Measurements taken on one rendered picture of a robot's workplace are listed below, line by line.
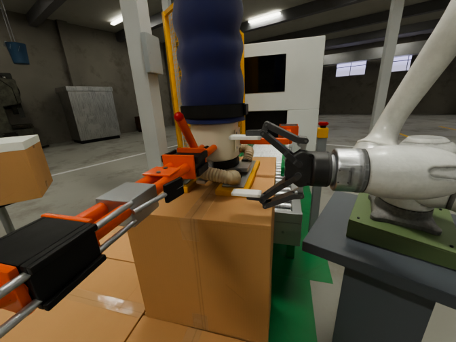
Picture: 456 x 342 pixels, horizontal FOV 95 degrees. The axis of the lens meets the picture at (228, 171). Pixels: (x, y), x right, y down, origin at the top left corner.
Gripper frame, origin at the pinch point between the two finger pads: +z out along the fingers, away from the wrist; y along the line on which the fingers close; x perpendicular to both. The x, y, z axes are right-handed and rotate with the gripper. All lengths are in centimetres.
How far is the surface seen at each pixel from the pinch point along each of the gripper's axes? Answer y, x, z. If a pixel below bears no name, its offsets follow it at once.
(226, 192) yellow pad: 11.6, 9.5, 5.6
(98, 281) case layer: 53, 4, 60
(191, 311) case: 45.9, -4.4, 14.6
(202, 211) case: 12.8, -0.5, 9.4
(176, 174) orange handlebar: -0.6, -8.9, 10.7
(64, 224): -2.4, -31.2, 12.4
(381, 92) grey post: -15, 343, -149
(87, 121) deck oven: 33, 536, 642
